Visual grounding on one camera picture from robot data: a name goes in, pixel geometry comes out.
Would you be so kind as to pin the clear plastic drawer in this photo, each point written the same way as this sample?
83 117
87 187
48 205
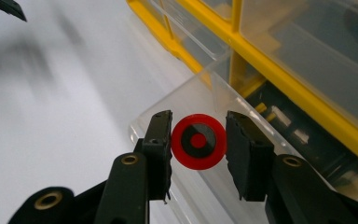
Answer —
192 96

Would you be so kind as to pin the red and black round disc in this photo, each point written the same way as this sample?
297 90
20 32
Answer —
180 149

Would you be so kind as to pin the yellow and black organizer cabinet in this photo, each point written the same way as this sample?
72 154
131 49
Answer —
292 85

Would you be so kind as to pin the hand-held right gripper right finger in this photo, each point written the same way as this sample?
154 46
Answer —
250 155

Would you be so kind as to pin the grid of clear drawers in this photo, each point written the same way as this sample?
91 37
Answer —
307 37

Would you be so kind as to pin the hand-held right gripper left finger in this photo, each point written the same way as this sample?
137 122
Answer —
158 155

